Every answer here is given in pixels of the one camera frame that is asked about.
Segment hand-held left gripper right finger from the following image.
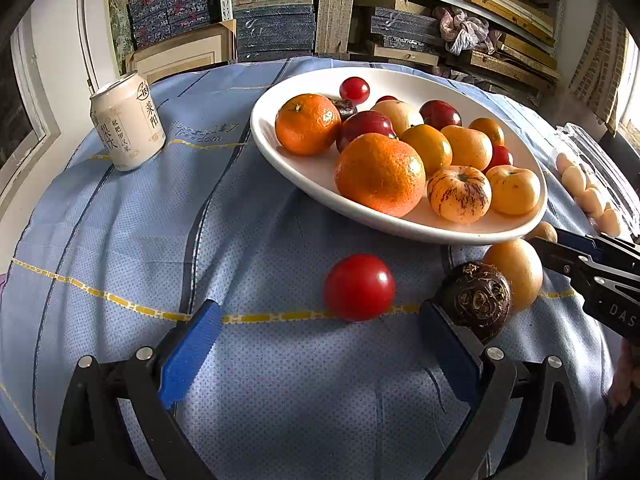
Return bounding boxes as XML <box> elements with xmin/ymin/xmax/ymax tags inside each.
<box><xmin>419</xmin><ymin>300</ymin><xmax>588</xmax><ymax>480</ymax></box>

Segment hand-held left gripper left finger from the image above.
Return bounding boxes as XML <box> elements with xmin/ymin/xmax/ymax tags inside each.
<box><xmin>55</xmin><ymin>299</ymin><xmax>224</xmax><ymax>480</ymax></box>

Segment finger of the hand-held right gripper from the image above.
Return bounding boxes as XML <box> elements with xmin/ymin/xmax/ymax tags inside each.
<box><xmin>555</xmin><ymin>227</ymin><xmax>640</xmax><ymax>262</ymax></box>
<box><xmin>530</xmin><ymin>236</ymin><xmax>601</xmax><ymax>281</ymax></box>

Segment small pale yellow apple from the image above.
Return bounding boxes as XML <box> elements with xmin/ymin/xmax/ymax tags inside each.
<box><xmin>524</xmin><ymin>221</ymin><xmax>558</xmax><ymax>243</ymax></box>

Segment dark wrinkled passion fruit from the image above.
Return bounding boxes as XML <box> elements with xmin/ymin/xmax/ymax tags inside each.
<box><xmin>439</xmin><ymin>261</ymin><xmax>513</xmax><ymax>345</ymax></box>

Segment yellow tomato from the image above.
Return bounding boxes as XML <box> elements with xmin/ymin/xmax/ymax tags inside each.
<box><xmin>401</xmin><ymin>124</ymin><xmax>453</xmax><ymax>177</ymax></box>
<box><xmin>468</xmin><ymin>117</ymin><xmax>506</xmax><ymax>147</ymax></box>

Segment dark red plum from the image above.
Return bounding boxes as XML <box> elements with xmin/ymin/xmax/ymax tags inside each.
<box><xmin>336</xmin><ymin>111</ymin><xmax>397</xmax><ymax>153</ymax></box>
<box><xmin>419</xmin><ymin>100</ymin><xmax>463</xmax><ymax>132</ymax></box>

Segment orange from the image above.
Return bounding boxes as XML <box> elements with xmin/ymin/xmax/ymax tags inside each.
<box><xmin>334</xmin><ymin>132</ymin><xmax>427</xmax><ymax>218</ymax></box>
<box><xmin>274</xmin><ymin>93</ymin><xmax>342</xmax><ymax>157</ymax></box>

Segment white oval plate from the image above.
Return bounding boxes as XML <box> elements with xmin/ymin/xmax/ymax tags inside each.
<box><xmin>250</xmin><ymin>66</ymin><xmax>549</xmax><ymax>246</ymax></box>

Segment dark purple plum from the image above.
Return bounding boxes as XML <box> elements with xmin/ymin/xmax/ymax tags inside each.
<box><xmin>331</xmin><ymin>98</ymin><xmax>358</xmax><ymax>122</ymax></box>

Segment person's right hand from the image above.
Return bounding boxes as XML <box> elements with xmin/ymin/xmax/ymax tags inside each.
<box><xmin>607</xmin><ymin>339</ymin><xmax>640</xmax><ymax>409</ymax></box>

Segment clear plastic package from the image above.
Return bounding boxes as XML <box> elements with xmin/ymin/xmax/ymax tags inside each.
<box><xmin>554</xmin><ymin>122</ymin><xmax>640</xmax><ymax>241</ymax></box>

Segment dark chair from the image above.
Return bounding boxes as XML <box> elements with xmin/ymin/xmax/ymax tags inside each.
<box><xmin>600</xmin><ymin>130</ymin><xmax>640</xmax><ymax>181</ymax></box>

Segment blue striped tablecloth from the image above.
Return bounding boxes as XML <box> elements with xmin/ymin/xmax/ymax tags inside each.
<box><xmin>0</xmin><ymin>56</ymin><xmax>626</xmax><ymax>480</ymax></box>

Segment bright window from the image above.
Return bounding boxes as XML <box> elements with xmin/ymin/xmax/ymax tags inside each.
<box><xmin>617</xmin><ymin>35</ymin><xmax>640</xmax><ymax>136</ymax></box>

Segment woven bamboo blind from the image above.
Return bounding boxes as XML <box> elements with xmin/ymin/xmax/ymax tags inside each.
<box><xmin>567</xmin><ymin>0</ymin><xmax>628</xmax><ymax>131</ymax></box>

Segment stack of flat gold boxes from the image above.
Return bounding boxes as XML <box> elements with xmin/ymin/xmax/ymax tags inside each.
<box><xmin>445</xmin><ymin>32</ymin><xmax>561</xmax><ymax>93</ymax></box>

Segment white beverage can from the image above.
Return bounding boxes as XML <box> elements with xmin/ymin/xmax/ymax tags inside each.
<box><xmin>89</xmin><ymin>71</ymin><xmax>167</xmax><ymax>172</ymax></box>

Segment pink crumpled plastic bag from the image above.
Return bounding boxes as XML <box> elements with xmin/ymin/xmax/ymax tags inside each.
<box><xmin>432</xmin><ymin>5</ymin><xmax>503</xmax><ymax>56</ymax></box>

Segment white framed window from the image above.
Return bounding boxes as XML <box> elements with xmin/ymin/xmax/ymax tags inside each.
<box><xmin>0</xmin><ymin>10</ymin><xmax>63</xmax><ymax>221</ymax></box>

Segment stack of blue and tan boxes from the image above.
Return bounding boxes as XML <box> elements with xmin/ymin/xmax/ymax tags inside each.
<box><xmin>370</xmin><ymin>5</ymin><xmax>443</xmax><ymax>67</ymax></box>

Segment upright beige woven boxes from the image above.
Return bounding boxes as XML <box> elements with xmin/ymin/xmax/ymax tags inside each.
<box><xmin>315</xmin><ymin>0</ymin><xmax>354</xmax><ymax>58</ymax></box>

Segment stack of dark blue boxes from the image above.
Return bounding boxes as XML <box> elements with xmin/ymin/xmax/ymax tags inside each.
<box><xmin>232</xmin><ymin>0</ymin><xmax>317</xmax><ymax>61</ymax></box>

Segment long white board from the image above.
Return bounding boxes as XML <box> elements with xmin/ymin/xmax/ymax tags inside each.
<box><xmin>76</xmin><ymin>0</ymin><xmax>101</xmax><ymax>96</ymax></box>

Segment green marbled board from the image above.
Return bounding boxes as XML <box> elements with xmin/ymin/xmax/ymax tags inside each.
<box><xmin>104</xmin><ymin>0</ymin><xmax>136</xmax><ymax>76</ymax></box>

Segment stack of blue floral boxes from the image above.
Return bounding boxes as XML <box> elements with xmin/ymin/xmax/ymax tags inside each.
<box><xmin>127</xmin><ymin>0</ymin><xmax>223</xmax><ymax>51</ymax></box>

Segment beige picture frame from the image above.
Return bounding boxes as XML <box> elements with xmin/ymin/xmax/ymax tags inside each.
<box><xmin>125</xmin><ymin>20</ymin><xmax>238</xmax><ymax>86</ymax></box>

